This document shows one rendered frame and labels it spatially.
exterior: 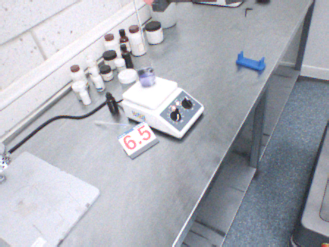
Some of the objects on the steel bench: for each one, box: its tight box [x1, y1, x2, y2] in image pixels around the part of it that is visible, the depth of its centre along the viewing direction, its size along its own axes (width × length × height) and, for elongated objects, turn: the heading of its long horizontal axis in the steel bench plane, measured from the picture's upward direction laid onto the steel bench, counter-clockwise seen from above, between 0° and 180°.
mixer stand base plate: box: [0, 151, 101, 247], centre depth 68 cm, size 30×20×1 cm, turn 67°
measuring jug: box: [149, 3, 176, 29], centre depth 123 cm, size 18×13×15 cm
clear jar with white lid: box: [118, 68, 139, 93], centre depth 91 cm, size 6×6×8 cm
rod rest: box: [236, 51, 266, 71], centre depth 94 cm, size 10×3×4 cm, turn 56°
